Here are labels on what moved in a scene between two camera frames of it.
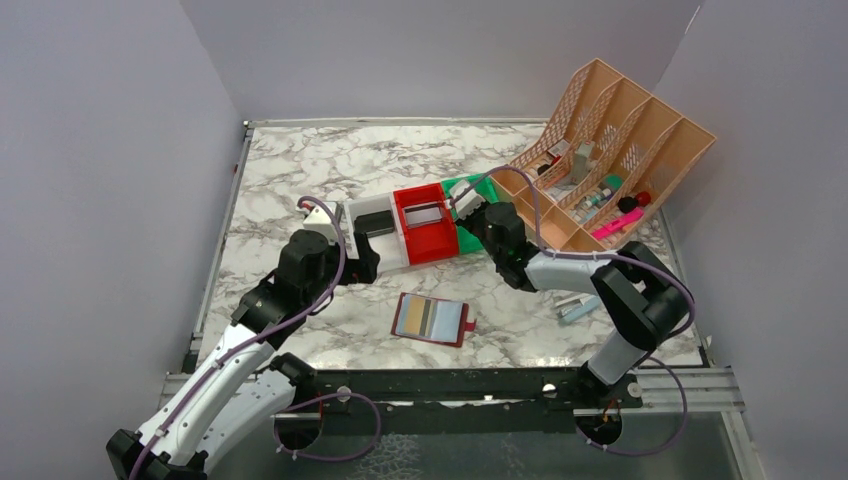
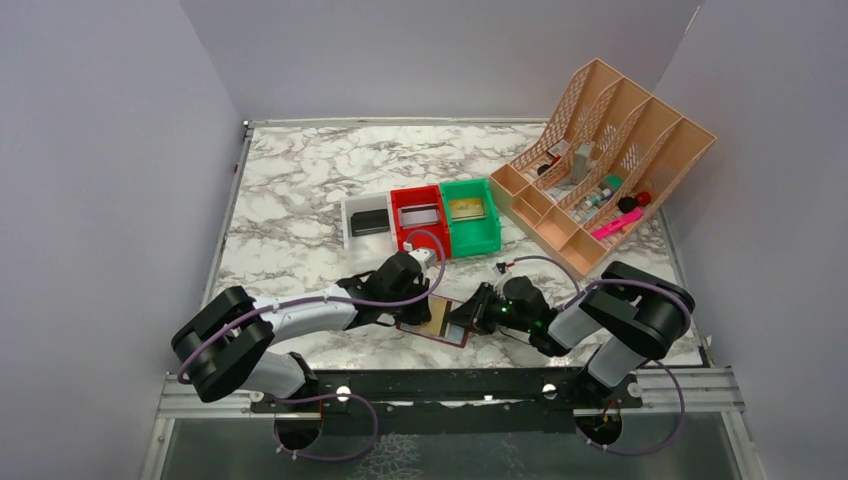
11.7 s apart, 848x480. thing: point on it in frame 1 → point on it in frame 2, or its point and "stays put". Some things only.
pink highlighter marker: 632,216 stays put
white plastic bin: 389,247 stays put
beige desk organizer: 604,167 stays put
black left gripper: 366,254 → 416,307
